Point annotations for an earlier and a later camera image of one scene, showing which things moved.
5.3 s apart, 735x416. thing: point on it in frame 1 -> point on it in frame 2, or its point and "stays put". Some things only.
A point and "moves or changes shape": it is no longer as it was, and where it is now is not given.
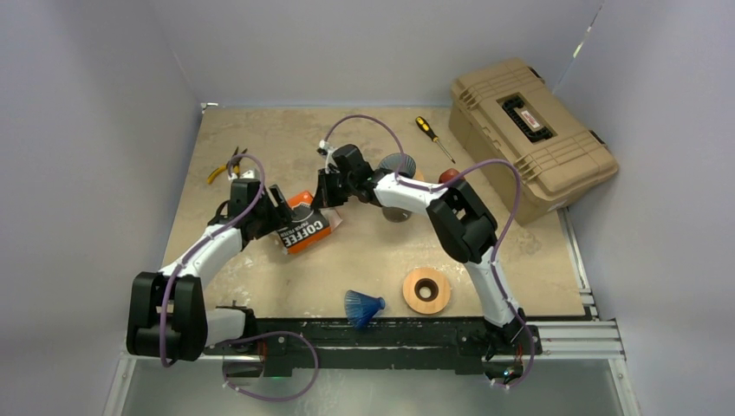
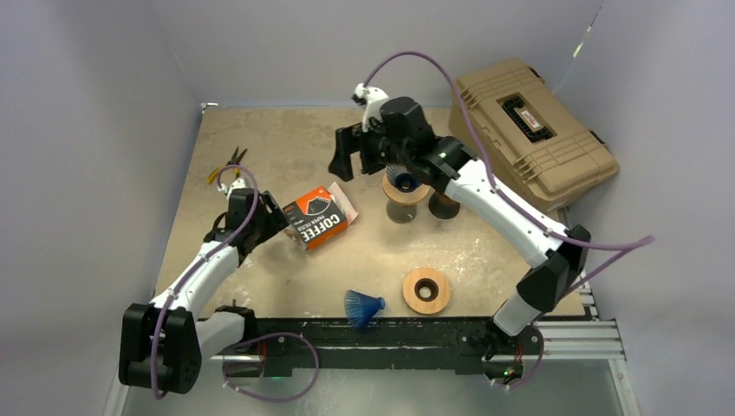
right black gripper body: [347, 185] -> [378, 152]
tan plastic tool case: [505, 112] stays put
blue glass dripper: [361, 308] stays put
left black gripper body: [269, 217] stays put
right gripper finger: [328, 191] -> [347, 142]
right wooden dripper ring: [432, 278] stays put
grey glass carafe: [395, 214] stays put
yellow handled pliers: [236, 161] stays put
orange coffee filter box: [308, 224] moves or changes shape
